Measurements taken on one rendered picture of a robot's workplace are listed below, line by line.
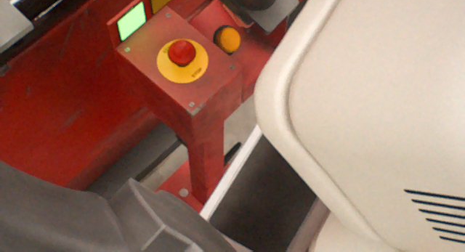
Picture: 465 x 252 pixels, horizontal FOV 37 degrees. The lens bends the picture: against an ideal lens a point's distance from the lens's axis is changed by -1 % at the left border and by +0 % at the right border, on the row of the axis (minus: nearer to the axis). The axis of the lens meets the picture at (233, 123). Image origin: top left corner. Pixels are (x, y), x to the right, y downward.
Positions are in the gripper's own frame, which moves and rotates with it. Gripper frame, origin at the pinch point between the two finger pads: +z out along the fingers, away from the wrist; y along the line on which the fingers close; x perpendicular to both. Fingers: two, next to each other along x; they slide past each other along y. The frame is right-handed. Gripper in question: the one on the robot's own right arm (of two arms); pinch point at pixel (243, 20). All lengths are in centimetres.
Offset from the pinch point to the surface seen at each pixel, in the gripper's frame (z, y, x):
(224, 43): 7.7, 0.7, 1.1
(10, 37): -17.7, 12.4, 28.7
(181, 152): 82, 1, -1
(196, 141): 10.1, -6.8, 14.7
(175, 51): -0.2, 3.2, 10.5
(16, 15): -17.3, 14.1, 26.5
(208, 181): 51, -11, 8
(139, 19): 2.0, 10.6, 10.0
